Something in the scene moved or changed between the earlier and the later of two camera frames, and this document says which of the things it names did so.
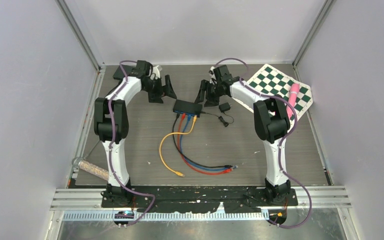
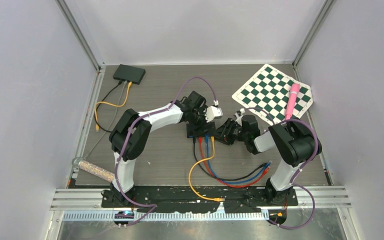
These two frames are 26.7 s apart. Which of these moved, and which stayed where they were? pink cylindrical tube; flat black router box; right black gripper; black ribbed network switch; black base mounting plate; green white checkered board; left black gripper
Moved: black ribbed network switch; right black gripper; left black gripper
Stayed: flat black router box; black base mounting plate; pink cylindrical tube; green white checkered board
